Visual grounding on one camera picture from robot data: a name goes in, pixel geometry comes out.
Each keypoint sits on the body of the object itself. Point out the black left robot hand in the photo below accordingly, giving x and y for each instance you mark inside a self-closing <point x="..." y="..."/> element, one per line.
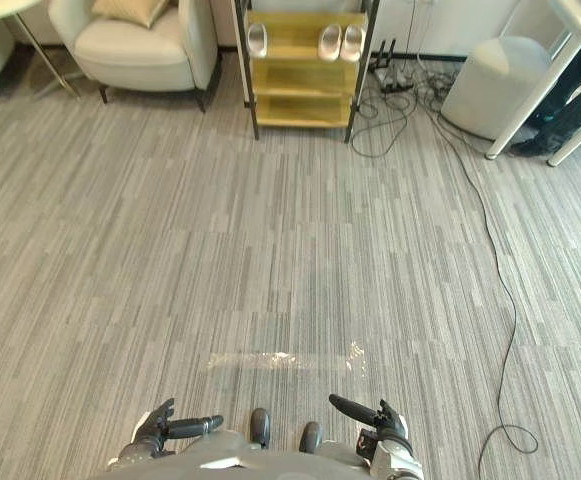
<point x="152" y="425"/>

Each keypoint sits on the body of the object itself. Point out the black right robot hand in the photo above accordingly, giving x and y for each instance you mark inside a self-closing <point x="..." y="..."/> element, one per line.
<point x="390" y="425"/>

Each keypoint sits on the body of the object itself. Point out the cream white slipper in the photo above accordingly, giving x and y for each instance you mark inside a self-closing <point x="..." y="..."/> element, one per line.
<point x="258" y="40"/>
<point x="330" y="42"/>
<point x="353" y="44"/>

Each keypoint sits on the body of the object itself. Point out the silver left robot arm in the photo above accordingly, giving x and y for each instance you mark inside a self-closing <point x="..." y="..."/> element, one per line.
<point x="137" y="451"/>

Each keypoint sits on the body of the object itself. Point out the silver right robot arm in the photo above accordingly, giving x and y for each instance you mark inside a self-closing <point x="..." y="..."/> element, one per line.
<point x="392" y="460"/>

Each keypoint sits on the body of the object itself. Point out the dark right robot foot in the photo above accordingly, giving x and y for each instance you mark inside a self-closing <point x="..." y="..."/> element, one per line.
<point x="310" y="436"/>

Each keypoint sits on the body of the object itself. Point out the dark robot foot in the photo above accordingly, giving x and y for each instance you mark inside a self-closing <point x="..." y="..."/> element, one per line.
<point x="310" y="436"/>
<point x="260" y="425"/>

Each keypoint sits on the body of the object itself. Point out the grey robot torso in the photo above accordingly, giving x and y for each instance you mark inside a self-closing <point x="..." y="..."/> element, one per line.
<point x="230" y="457"/>

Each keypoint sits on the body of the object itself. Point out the dark left robot foot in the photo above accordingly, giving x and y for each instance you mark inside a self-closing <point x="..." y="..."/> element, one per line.
<point x="260" y="425"/>

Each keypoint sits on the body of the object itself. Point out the black power strip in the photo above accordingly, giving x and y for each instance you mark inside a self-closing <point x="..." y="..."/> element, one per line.
<point x="395" y="82"/>

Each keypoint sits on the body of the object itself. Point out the white cylindrical pouf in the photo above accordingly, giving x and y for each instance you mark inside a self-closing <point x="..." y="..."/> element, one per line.
<point x="495" y="85"/>

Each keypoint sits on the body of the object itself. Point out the person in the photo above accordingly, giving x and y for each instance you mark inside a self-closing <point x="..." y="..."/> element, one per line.
<point x="570" y="110"/>

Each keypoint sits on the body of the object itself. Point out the cream upholstered armchair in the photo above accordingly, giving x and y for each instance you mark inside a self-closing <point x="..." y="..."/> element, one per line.
<point x="135" y="55"/>

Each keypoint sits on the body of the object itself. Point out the black pronged stand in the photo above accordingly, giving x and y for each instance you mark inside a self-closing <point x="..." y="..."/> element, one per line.
<point x="386" y="54"/>

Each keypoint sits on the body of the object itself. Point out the gold throw pillow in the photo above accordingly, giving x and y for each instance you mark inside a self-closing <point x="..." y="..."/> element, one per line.
<point x="130" y="11"/>

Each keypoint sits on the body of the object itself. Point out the round white side table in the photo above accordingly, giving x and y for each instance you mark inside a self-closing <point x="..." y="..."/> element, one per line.
<point x="0" y="7"/>

